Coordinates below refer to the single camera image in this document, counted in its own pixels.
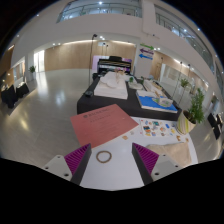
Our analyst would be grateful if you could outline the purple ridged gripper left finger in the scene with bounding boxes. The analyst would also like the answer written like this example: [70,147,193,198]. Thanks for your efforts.
[64,144,92,185]

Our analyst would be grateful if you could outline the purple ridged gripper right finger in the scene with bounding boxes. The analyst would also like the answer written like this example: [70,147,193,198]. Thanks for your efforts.
[132,143,159,185]

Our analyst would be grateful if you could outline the pink printed towel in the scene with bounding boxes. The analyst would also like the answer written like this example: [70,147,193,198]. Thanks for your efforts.
[70,104,138,147]

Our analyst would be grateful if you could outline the colourful sticker sheet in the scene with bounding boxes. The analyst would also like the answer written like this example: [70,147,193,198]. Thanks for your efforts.
[140,119,176,137]

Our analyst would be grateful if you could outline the beige crumpled cloth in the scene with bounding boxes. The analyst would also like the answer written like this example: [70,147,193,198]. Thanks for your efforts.
[147,142,192,167]

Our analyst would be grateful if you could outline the black draped display table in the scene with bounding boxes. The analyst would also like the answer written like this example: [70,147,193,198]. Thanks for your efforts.
[76,73,183,122]

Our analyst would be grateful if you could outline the striped pot with green plant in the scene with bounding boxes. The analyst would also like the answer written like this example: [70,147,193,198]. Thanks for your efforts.
[177,89,204,134]

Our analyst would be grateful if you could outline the blue base architectural model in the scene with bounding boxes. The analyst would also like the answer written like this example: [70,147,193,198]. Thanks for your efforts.
[136,90,177,113]

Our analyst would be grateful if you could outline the white architectural model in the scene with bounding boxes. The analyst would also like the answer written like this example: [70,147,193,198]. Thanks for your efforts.
[94,72,128,100]

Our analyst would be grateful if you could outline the black draped side table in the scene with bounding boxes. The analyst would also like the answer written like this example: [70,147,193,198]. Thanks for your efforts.
[1,83,29,108]

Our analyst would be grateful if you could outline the small potted plant far left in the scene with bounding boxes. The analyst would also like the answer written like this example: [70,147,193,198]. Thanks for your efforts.
[29,65,36,80]

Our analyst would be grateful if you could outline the arrow direction signs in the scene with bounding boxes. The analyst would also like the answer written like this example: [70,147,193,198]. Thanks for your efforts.
[139,44,154,60]

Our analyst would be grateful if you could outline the black light stand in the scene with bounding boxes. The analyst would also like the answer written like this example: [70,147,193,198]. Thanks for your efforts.
[88,33,99,86]

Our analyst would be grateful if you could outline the brown rubber ring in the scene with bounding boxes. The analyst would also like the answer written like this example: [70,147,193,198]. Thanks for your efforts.
[95,150,113,164]

